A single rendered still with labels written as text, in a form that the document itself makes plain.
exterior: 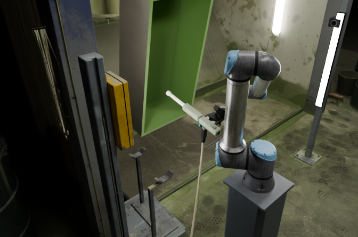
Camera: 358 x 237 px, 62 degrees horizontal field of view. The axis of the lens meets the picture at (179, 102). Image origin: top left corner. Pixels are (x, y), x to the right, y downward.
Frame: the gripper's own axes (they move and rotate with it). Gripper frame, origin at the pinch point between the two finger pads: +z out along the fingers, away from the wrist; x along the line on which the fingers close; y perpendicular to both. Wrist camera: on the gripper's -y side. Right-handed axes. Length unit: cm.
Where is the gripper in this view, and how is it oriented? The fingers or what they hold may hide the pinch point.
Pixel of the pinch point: (203, 125)
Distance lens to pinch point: 187.9
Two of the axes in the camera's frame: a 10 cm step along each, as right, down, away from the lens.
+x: -6.7, -5.2, 5.3
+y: 0.0, 7.2, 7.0
